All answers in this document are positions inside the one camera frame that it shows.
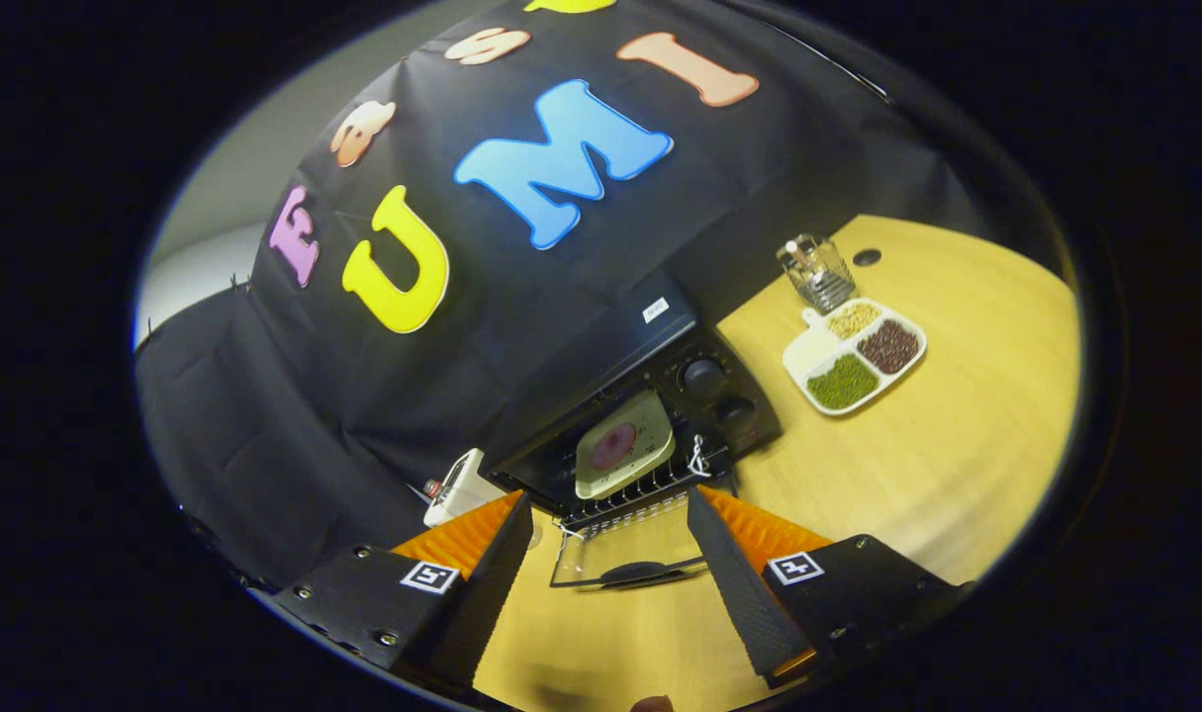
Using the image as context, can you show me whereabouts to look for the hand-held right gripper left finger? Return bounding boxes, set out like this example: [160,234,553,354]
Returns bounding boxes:
[272,491,534,690]

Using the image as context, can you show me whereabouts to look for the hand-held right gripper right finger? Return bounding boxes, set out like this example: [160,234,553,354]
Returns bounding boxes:
[687,485,963,690]

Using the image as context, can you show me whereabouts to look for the cream speckled tray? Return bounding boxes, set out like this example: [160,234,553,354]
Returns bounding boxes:
[574,389,677,501]

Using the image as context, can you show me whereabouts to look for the pink round food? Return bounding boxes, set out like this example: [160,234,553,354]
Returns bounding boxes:
[589,423,639,473]

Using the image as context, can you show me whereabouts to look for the black electric oven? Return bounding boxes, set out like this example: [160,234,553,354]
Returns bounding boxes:
[487,277,785,591]

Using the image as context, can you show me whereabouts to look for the white kitchen scale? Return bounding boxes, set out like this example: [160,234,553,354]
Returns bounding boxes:
[422,448,509,528]

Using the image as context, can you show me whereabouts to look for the pile of green beans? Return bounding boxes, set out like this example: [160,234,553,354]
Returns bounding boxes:
[808,354,881,411]

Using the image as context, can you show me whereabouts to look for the black backdrop cloth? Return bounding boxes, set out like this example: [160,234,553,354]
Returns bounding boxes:
[136,0,987,594]

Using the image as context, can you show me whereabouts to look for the white divided dish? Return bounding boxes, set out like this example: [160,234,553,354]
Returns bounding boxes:
[783,297,928,416]

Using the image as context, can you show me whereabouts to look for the pile of red beans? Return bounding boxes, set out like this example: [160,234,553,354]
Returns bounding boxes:
[856,318,921,376]

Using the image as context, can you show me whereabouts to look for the pile of yellow beans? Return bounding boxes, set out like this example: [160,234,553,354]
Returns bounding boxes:
[826,302,881,340]

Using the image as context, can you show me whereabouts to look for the clear glass holder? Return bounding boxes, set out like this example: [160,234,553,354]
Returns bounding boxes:
[777,233,857,315]

